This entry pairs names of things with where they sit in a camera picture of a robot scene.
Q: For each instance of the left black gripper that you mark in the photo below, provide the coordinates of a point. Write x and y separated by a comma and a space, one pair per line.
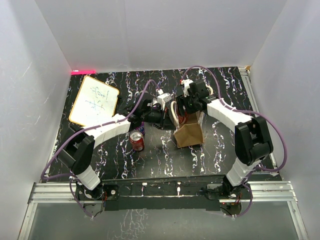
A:
165, 120

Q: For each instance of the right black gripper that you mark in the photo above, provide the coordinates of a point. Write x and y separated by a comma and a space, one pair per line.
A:
181, 101

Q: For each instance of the red cola can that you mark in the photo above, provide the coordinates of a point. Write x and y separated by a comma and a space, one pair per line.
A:
137, 140
182, 119

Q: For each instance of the brown canvas tote bag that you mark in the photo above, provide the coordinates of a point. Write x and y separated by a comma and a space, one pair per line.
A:
191, 133

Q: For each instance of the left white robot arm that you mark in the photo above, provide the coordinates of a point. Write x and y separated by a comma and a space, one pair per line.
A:
77, 150

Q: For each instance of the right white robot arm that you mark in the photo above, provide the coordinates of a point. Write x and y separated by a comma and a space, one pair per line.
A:
252, 140

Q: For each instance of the purple Fanta can front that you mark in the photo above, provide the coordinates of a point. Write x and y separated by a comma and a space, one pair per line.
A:
141, 128

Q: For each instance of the red cola can front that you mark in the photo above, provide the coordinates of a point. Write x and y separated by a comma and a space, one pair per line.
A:
137, 140

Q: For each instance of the yellow framed whiteboard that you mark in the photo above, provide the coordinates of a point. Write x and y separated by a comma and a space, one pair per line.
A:
95, 102

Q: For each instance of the pink tape strip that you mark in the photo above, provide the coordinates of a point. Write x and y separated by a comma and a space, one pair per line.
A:
82, 72

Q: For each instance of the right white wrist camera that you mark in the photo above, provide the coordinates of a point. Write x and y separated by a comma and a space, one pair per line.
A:
185, 83

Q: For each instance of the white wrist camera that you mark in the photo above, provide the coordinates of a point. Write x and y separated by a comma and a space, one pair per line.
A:
185, 83
163, 98

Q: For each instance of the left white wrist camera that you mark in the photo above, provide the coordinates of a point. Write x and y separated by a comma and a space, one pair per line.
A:
163, 98

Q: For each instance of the black base frame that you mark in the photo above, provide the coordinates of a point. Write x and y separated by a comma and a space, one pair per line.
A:
207, 192

